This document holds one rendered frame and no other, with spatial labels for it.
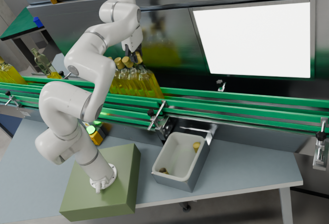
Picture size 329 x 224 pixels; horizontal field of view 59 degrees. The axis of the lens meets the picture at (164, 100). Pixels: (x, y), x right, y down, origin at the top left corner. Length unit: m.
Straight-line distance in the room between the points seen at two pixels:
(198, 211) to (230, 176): 0.85
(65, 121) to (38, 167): 0.87
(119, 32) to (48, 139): 0.41
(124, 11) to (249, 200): 1.46
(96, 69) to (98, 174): 0.56
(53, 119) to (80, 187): 0.54
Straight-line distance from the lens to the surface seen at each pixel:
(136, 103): 1.41
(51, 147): 1.03
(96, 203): 1.30
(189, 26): 1.21
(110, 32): 0.95
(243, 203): 2.04
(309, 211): 2.01
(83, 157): 1.19
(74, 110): 0.87
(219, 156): 1.32
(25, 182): 1.78
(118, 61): 1.34
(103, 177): 1.29
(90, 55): 0.86
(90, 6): 1.45
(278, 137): 1.23
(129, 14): 0.98
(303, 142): 1.23
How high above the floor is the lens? 1.81
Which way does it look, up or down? 40 degrees down
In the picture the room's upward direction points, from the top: 25 degrees counter-clockwise
